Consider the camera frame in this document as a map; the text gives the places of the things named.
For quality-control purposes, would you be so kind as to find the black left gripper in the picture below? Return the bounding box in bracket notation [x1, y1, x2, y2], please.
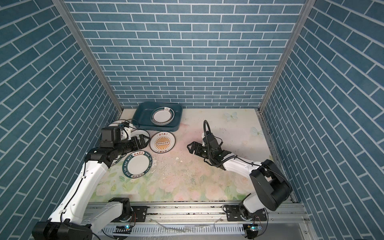
[113, 133, 151, 157]

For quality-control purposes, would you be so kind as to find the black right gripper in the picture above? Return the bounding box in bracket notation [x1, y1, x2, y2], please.
[187, 140, 214, 160]

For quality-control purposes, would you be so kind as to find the teal plastic bin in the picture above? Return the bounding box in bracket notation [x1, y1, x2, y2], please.
[132, 102, 183, 132]

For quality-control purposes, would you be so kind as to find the green striped rim plate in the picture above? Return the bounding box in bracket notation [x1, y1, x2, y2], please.
[151, 107, 175, 126]

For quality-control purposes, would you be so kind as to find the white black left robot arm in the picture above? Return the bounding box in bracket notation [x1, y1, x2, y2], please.
[32, 124, 151, 240]

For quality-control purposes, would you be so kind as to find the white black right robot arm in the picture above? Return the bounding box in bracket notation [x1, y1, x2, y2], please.
[187, 132, 292, 220]

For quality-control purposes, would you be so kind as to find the green lettered rim plate left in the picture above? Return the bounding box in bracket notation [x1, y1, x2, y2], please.
[111, 154, 127, 167]

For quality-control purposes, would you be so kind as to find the green lettered rim plate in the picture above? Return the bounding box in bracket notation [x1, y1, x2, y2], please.
[111, 154, 127, 167]
[122, 151, 153, 179]

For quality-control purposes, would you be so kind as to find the orange sunburst plate far left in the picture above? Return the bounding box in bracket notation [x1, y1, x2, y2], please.
[109, 120, 133, 133]

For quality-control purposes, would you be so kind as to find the orange sunburst plate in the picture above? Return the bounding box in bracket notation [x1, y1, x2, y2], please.
[150, 132, 176, 154]
[109, 120, 133, 133]

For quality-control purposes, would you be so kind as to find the white plate green flower outline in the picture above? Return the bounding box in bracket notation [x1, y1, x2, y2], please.
[131, 130, 151, 151]

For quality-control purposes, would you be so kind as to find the green lettered rim plate centre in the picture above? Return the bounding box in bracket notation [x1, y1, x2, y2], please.
[122, 151, 153, 179]

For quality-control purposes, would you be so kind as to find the orange sunburst plate middle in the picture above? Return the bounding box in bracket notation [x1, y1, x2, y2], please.
[150, 132, 176, 154]

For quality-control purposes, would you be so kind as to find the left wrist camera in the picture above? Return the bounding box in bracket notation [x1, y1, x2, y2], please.
[119, 121, 132, 140]

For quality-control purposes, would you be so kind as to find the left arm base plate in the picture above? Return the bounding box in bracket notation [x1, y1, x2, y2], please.
[118, 206, 148, 224]

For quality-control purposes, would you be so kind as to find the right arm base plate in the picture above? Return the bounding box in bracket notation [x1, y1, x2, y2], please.
[222, 205, 267, 222]

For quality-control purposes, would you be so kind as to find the aluminium mounting rail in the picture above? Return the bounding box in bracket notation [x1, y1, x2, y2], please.
[82, 201, 317, 240]

